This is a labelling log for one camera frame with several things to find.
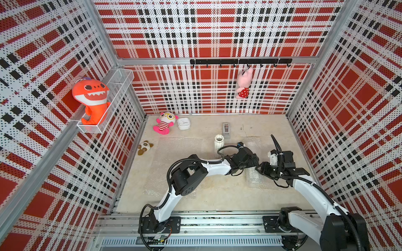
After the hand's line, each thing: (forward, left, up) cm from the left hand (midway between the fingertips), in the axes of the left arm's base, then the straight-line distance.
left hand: (255, 161), depth 91 cm
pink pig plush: (+39, +6, +29) cm, 49 cm away
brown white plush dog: (+11, +69, -1) cm, 70 cm away
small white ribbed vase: (+5, +22, +11) cm, 25 cm away
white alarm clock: (+31, +46, -1) cm, 56 cm away
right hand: (-6, -1, +2) cm, 7 cm away
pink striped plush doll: (+32, +59, +1) cm, 67 cm away
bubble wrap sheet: (-12, +4, +2) cm, 13 cm away
